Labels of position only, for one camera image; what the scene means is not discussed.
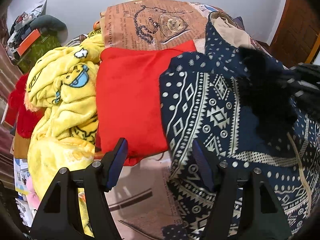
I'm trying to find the dark red plush garment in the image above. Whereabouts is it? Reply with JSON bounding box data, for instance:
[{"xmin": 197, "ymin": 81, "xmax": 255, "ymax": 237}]
[{"xmin": 5, "ymin": 73, "xmax": 44, "ymax": 139}]

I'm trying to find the green patterned box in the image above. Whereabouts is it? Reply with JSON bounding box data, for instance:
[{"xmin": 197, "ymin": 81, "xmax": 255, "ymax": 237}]
[{"xmin": 17, "ymin": 31, "xmax": 61, "ymax": 74}]

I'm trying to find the orange box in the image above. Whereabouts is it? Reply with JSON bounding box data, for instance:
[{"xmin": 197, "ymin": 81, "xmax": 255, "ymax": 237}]
[{"xmin": 17, "ymin": 29, "xmax": 41, "ymax": 56}]

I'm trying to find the brown wooden door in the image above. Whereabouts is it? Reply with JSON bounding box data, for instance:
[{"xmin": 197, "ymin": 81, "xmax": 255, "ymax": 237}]
[{"xmin": 270, "ymin": 0, "xmax": 319, "ymax": 68}]

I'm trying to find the clutter pile of clothes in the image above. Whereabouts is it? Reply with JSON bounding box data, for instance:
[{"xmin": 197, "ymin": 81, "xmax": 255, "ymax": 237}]
[{"xmin": 6, "ymin": 0, "xmax": 47, "ymax": 54}]

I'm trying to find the newspaper print bed quilt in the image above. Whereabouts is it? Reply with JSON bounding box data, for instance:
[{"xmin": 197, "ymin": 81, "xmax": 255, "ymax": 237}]
[{"xmin": 94, "ymin": 0, "xmax": 288, "ymax": 240}]

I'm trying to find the navy patterned hooded sweater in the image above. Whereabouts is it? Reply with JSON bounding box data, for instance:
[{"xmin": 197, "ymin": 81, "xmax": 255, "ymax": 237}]
[{"xmin": 159, "ymin": 22, "xmax": 319, "ymax": 239}]

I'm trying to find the yellow cartoon fleece blanket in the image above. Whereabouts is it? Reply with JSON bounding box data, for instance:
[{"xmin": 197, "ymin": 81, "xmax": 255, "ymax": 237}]
[{"xmin": 23, "ymin": 28, "xmax": 106, "ymax": 238}]

